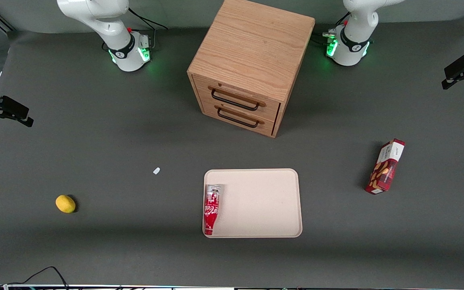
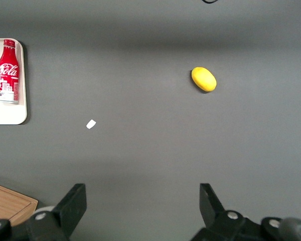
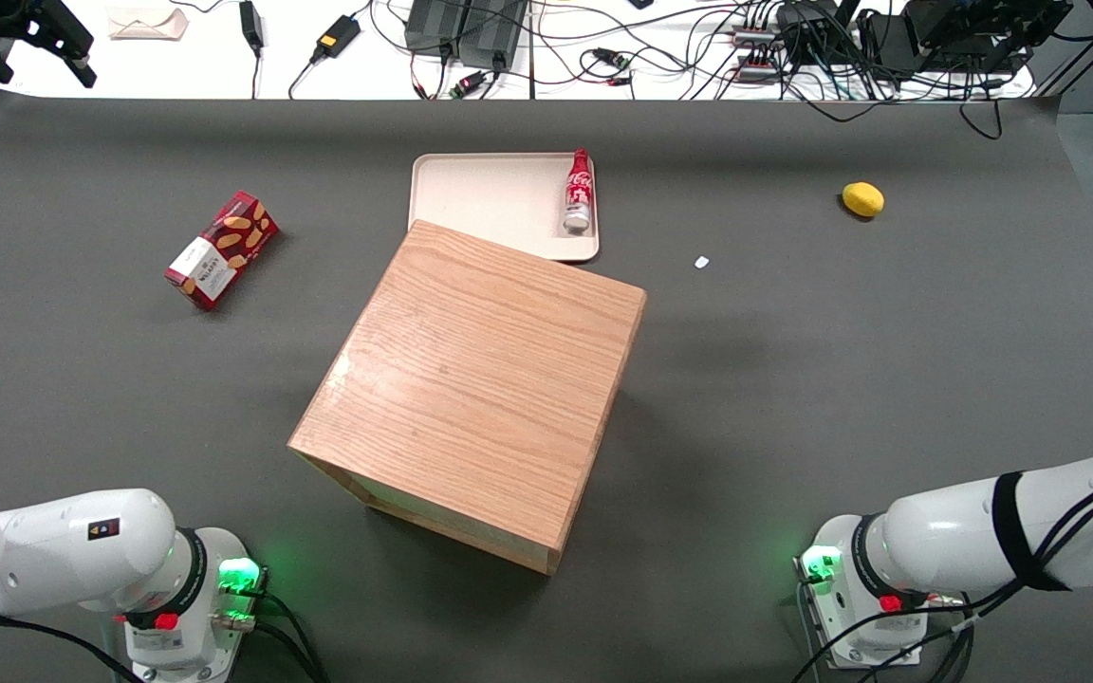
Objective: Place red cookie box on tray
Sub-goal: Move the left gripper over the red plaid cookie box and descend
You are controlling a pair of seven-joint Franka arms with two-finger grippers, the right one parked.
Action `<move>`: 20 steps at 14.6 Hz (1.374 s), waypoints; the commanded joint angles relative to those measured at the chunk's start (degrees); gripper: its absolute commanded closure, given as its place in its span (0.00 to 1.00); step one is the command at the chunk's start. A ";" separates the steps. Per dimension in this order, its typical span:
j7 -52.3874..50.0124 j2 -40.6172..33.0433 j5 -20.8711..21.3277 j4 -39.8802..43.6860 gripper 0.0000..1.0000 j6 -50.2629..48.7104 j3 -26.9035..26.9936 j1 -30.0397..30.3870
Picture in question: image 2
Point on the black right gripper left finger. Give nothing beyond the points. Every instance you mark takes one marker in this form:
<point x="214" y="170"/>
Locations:
<point x="71" y="208"/>

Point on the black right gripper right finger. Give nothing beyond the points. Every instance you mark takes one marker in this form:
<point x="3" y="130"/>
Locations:
<point x="212" y="208"/>

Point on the white plastic tray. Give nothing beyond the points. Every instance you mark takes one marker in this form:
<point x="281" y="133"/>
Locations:
<point x="22" y="82"/>

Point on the wooden board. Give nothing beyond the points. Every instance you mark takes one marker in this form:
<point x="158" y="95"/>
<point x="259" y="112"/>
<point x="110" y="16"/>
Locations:
<point x="7" y="204"/>

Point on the small white tape piece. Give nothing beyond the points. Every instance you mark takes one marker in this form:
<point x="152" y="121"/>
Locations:
<point x="90" y="124"/>

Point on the yellow lemon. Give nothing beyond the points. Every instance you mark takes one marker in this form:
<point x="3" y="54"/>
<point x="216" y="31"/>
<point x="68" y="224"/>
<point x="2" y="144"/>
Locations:
<point x="204" y="79"/>

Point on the red Coca-Cola bottle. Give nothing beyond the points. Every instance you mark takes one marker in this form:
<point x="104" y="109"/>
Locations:
<point x="8" y="72"/>

